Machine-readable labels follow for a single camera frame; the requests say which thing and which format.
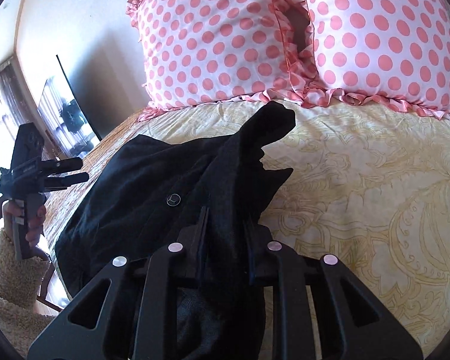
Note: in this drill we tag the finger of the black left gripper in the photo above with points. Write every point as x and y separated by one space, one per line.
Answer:
64 182
61 166

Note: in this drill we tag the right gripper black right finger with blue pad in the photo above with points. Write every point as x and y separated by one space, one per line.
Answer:
320 306

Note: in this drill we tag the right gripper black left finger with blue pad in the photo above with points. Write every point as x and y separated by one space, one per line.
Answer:
128 310

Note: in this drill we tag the black pants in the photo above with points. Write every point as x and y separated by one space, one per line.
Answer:
150 190

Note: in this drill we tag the person's left hand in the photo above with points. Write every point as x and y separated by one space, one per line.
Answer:
11 211

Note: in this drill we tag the black flat screen television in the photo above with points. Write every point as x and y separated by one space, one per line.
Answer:
63 117

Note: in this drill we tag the yellow floral bed cover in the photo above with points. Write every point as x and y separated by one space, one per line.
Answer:
373 186

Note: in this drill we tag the left pink polka dot pillow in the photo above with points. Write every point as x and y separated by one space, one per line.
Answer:
200 51

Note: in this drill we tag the pink polka dot pillow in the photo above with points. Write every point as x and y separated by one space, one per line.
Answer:
395 52
200 51

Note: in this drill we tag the right pink polka dot pillow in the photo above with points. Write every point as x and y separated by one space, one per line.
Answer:
395 52

